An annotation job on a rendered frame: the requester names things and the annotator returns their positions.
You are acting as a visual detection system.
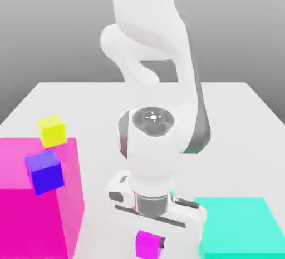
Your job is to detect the large turquoise box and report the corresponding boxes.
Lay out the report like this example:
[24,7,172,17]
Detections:
[192,196,285,259]

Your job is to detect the small magenta cube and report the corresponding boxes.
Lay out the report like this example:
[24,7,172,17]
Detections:
[135,230,166,259]

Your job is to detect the small blue cube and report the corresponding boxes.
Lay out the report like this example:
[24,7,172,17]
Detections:
[24,149,66,197]

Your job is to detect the small yellow cube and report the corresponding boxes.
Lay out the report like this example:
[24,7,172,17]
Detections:
[36,114,68,150]

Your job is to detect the large pink box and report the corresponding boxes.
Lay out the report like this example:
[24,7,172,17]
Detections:
[0,137,86,259]

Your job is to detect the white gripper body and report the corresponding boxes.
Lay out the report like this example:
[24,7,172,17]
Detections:
[102,204,208,249]

